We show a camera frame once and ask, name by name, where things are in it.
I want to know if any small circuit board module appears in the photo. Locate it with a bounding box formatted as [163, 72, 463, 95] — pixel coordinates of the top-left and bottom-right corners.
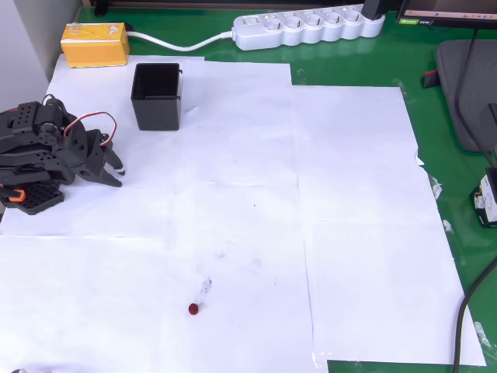
[471, 167, 497, 228]

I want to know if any white power strip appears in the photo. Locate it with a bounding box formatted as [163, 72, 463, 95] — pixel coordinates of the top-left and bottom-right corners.
[231, 3, 386, 51]

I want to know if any red servo wire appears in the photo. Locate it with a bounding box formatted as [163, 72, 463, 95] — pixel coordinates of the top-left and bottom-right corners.
[63, 111, 118, 148]

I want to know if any green desk mat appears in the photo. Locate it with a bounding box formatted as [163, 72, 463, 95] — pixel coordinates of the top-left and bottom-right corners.
[75, 0, 497, 373]

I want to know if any white paper table cover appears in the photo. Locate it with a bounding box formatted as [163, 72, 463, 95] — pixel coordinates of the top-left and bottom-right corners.
[0, 53, 488, 373]

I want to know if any black power plug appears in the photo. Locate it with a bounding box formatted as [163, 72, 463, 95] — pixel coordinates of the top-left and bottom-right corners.
[361, 0, 385, 21]

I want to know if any thick black cable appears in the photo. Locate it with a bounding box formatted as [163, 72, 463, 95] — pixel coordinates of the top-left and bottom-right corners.
[452, 259, 497, 373]

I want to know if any black square cup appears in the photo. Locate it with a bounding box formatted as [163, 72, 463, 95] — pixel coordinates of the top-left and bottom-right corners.
[130, 62, 184, 131]

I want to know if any yellow cardboard box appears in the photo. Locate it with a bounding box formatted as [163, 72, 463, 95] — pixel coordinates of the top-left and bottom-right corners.
[61, 22, 131, 69]

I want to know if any red black tag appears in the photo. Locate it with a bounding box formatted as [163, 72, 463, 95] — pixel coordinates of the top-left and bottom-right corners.
[421, 68, 440, 89]

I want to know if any black screen with green sticker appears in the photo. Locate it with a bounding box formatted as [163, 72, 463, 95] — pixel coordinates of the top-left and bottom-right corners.
[394, 0, 497, 29]

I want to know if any white power cable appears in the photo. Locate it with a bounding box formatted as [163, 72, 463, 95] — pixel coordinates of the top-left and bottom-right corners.
[126, 30, 236, 52]

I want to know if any orange black table clamp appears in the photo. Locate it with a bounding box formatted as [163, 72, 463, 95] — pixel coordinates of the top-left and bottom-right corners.
[0, 185, 26, 204]

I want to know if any thin black cable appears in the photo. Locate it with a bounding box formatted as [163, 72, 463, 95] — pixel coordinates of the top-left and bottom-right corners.
[454, 27, 497, 172]

